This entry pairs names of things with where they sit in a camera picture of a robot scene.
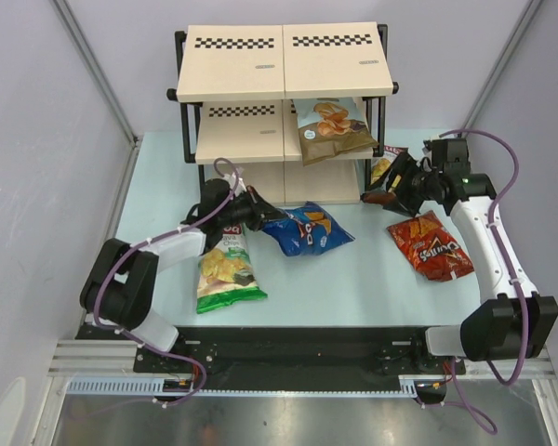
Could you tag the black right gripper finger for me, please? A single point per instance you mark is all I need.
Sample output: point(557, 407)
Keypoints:
point(403, 165)
point(403, 201)

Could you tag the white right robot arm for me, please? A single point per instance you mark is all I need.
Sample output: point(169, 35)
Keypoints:
point(513, 320)

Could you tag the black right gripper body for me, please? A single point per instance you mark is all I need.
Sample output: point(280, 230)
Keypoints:
point(424, 182)

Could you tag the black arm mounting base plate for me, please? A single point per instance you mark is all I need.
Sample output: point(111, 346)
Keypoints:
point(313, 359)

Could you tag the brown Chuba chips bag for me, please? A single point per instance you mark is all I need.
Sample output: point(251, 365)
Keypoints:
point(377, 192)

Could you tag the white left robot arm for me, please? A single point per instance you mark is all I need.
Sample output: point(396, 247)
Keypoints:
point(118, 291)

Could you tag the light blue brown chips bag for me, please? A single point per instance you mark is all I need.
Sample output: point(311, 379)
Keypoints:
point(330, 127)

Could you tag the white slotted cable duct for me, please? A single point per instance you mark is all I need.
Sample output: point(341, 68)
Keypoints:
point(130, 386)

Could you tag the aluminium frame rail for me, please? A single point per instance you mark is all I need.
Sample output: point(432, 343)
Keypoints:
point(113, 358)

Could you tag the red Doritos bag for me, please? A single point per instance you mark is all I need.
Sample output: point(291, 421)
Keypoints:
point(430, 248)

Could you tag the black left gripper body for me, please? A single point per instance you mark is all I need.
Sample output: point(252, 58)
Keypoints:
point(236, 213)

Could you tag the green Chuba cassava chips bag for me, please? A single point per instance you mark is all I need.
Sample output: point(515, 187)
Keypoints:
point(226, 275)

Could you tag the blue Doritos bag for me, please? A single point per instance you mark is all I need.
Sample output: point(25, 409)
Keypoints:
point(308, 230)

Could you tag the beige three-tier black-framed shelf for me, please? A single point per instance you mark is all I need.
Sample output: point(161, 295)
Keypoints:
point(235, 90)

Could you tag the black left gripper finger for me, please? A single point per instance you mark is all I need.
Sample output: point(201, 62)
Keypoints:
point(260, 207)
point(257, 223)

